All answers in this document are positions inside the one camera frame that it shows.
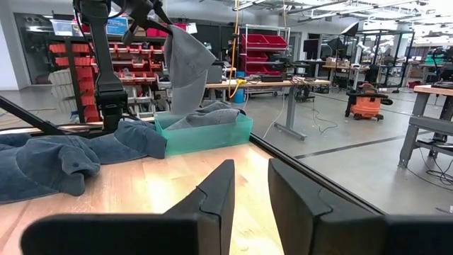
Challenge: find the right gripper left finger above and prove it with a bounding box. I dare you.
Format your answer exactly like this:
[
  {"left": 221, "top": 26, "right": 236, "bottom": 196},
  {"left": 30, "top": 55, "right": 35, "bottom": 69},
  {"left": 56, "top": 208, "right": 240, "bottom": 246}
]
[{"left": 162, "top": 159, "right": 236, "bottom": 255}]

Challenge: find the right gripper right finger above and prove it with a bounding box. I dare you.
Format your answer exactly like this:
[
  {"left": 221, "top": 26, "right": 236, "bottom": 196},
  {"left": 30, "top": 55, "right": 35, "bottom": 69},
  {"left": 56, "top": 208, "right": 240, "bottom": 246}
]
[{"left": 267, "top": 157, "right": 387, "bottom": 255}]

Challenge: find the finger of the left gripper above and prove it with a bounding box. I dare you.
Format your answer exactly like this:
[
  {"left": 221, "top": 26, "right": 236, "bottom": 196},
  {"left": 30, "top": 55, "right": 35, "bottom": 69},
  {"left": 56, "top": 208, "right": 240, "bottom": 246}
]
[
  {"left": 149, "top": 4, "right": 175, "bottom": 37},
  {"left": 121, "top": 18, "right": 147, "bottom": 45}
]

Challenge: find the blue denim baseball cap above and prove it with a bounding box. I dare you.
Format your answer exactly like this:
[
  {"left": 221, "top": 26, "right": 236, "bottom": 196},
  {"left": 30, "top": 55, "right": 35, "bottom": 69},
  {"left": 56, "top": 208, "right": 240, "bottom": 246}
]
[
  {"left": 84, "top": 120, "right": 168, "bottom": 166},
  {"left": 0, "top": 133, "right": 35, "bottom": 152},
  {"left": 0, "top": 136, "right": 103, "bottom": 205}
]

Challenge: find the blue sign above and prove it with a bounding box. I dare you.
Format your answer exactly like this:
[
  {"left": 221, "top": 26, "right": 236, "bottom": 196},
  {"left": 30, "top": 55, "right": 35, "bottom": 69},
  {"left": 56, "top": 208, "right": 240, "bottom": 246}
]
[{"left": 105, "top": 16, "right": 130, "bottom": 37}]

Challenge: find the shelf with red bins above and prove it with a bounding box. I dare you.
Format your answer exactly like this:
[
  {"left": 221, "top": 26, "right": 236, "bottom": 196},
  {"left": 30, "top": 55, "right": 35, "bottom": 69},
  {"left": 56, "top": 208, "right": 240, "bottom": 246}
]
[{"left": 45, "top": 21, "right": 171, "bottom": 123}]

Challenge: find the teal plastic bin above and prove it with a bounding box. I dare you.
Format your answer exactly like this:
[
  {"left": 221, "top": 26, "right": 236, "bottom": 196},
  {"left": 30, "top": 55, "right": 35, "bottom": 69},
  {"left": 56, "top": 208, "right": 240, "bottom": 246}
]
[{"left": 154, "top": 111, "right": 254, "bottom": 157}]

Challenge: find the metal rack with red bins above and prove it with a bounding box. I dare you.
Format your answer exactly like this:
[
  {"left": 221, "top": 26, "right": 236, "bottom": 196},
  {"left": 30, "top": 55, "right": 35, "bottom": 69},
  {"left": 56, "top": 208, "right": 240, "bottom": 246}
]
[{"left": 239, "top": 23, "right": 292, "bottom": 77}]

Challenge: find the blue barrel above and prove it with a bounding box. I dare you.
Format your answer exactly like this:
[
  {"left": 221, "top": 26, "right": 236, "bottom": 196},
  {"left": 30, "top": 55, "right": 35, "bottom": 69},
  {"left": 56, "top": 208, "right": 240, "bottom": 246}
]
[{"left": 233, "top": 70, "right": 246, "bottom": 105}]

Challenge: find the wood-top table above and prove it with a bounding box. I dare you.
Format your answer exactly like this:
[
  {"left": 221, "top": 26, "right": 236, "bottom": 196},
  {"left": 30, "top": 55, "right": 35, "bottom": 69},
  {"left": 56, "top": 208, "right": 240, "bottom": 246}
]
[{"left": 205, "top": 78, "right": 332, "bottom": 142}]

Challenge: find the orange shop vacuum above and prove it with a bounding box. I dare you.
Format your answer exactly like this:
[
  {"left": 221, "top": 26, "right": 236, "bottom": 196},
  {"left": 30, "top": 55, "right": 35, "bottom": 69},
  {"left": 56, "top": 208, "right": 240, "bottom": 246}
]
[{"left": 345, "top": 82, "right": 395, "bottom": 123}]

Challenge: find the grey metal workbench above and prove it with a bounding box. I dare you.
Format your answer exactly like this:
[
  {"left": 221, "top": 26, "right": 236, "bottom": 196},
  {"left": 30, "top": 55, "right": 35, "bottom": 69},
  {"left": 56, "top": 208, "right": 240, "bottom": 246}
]
[{"left": 398, "top": 84, "right": 453, "bottom": 169}]

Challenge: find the black monitor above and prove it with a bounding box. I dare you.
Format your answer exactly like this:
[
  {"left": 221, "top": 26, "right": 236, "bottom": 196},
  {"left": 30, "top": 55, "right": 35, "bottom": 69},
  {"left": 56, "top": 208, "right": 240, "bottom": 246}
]
[{"left": 302, "top": 38, "right": 321, "bottom": 62}]

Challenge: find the black studio softbox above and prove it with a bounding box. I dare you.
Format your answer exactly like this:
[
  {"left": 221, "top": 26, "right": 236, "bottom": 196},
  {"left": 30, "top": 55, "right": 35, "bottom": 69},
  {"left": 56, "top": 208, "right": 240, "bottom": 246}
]
[{"left": 340, "top": 21, "right": 360, "bottom": 38}]

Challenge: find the yellow cable with plug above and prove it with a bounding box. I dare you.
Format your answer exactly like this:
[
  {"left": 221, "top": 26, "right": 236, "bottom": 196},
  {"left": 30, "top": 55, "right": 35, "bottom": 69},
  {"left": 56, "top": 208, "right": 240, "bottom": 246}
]
[{"left": 228, "top": 0, "right": 248, "bottom": 101}]

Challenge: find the black floor cable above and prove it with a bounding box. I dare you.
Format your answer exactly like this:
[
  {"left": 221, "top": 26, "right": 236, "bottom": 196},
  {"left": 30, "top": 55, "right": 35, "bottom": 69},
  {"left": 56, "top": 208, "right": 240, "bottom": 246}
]
[{"left": 311, "top": 102, "right": 339, "bottom": 135}]

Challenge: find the black rack frame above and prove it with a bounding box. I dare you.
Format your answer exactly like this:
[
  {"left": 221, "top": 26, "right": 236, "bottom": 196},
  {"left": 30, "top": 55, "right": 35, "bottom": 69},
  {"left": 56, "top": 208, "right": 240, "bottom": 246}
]
[{"left": 353, "top": 29, "right": 416, "bottom": 90}]

